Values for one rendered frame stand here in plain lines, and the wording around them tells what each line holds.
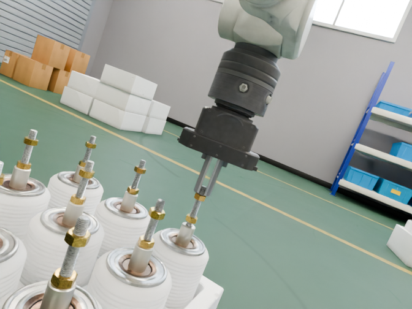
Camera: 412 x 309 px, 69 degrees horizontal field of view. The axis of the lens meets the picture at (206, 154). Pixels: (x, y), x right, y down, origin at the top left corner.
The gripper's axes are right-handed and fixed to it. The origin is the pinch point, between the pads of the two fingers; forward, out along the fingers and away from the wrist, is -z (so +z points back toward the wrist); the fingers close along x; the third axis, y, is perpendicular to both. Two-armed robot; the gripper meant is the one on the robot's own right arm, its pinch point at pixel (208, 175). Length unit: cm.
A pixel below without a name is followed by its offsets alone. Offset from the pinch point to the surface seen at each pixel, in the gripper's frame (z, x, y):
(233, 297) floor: -37, -20, -34
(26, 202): -12.1, 22.7, 5.1
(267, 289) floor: -36, -32, -45
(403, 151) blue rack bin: 54, -236, -358
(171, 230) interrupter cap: -11.4, 2.2, -2.2
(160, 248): -12.1, 2.8, 3.5
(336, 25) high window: 216, -116, -471
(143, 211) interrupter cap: -11.4, 8.2, -5.3
